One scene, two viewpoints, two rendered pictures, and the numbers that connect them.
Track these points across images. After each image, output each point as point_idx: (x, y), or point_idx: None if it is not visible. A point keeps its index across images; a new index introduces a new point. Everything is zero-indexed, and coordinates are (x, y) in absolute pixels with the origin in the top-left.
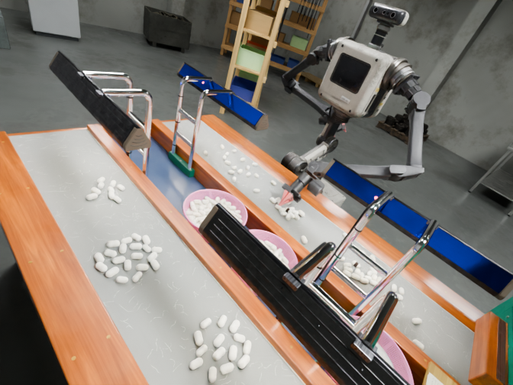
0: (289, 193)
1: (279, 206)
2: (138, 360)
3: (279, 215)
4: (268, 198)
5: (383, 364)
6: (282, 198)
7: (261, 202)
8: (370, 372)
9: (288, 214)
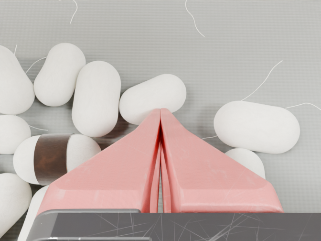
0: (114, 193)
1: (144, 87)
2: None
3: (83, 43)
4: (301, 128)
5: None
6: (187, 130)
7: (292, 33)
8: None
9: (0, 82)
